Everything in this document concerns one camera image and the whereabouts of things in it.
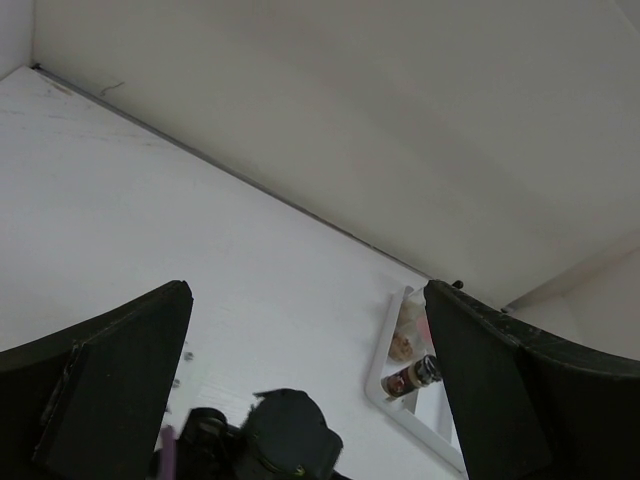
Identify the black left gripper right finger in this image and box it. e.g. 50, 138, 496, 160
424, 280, 639, 479

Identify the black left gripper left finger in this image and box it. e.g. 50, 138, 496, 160
1, 281, 193, 479

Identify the small dark-cap spice bottle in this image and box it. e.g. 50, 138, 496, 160
381, 354, 442, 398

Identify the pink cap spice bottle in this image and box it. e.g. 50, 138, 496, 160
388, 309, 434, 363

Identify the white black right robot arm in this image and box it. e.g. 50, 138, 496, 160
146, 388, 344, 479

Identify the white divided plastic tray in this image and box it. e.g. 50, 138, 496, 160
364, 286, 466, 475

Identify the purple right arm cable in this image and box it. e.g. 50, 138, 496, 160
159, 425, 179, 480

